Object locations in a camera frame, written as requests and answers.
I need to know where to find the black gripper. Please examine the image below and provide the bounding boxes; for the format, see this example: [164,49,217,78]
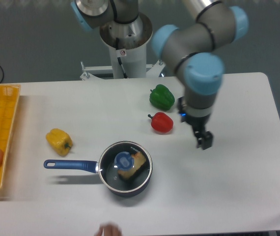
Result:
[180,108,214,150]

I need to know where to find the glass pot lid blue knob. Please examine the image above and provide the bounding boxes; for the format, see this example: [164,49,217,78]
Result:
[98,141,153,193]

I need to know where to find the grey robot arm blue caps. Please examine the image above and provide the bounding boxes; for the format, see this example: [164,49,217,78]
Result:
[71,0,249,149]

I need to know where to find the person's hand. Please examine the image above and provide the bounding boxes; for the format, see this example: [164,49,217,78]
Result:
[94,223,122,236]

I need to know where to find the red bell pepper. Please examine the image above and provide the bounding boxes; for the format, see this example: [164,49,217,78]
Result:
[147,112,173,133]

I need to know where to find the green bell pepper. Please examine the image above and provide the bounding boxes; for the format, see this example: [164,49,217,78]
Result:
[149,84,175,111]

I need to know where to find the toasted bread piece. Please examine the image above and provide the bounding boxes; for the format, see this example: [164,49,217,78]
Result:
[117,152,147,182]

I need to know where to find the dark blue saucepan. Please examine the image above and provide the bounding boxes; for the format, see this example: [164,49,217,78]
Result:
[43,141,153,198]

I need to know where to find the yellow bell pepper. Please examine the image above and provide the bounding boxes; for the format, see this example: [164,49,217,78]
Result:
[46,128,73,157]

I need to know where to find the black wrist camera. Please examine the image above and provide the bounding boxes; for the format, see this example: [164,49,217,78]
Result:
[177,97,186,116]

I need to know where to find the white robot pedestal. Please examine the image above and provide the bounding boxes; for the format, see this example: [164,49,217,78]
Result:
[80,13,165,80]

